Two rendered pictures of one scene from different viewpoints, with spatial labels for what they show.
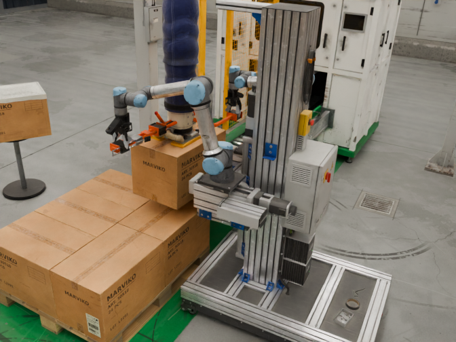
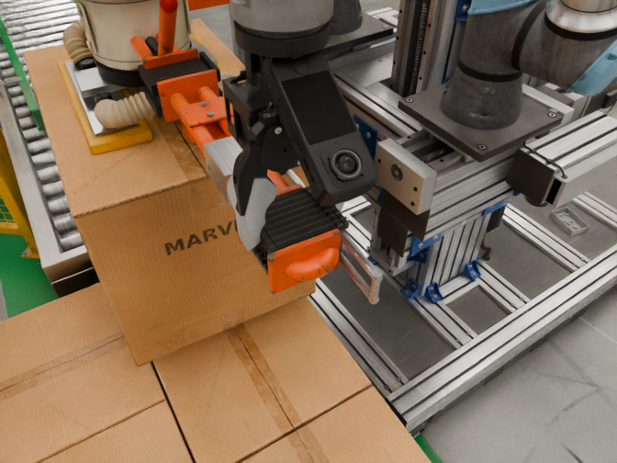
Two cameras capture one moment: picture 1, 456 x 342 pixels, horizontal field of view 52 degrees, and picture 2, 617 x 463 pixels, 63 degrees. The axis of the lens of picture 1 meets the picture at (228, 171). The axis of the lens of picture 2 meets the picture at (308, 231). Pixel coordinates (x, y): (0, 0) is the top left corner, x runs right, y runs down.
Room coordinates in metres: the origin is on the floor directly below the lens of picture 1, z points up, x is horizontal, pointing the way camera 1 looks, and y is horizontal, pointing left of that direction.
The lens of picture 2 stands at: (2.33, 0.95, 1.56)
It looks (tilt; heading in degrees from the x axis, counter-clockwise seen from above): 44 degrees down; 301
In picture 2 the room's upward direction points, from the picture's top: straight up
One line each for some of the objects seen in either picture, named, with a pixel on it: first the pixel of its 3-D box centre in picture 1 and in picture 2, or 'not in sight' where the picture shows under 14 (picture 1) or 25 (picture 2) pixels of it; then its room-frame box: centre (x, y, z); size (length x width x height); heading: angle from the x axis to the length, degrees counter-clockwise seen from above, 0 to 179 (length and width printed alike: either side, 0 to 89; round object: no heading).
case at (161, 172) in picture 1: (180, 161); (171, 174); (3.04, 0.35, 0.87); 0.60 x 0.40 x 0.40; 149
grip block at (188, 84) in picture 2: (157, 129); (181, 84); (2.83, 0.48, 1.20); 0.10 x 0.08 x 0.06; 59
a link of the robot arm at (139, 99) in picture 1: (137, 99); not in sight; (2.53, 0.54, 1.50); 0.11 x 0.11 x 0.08; 73
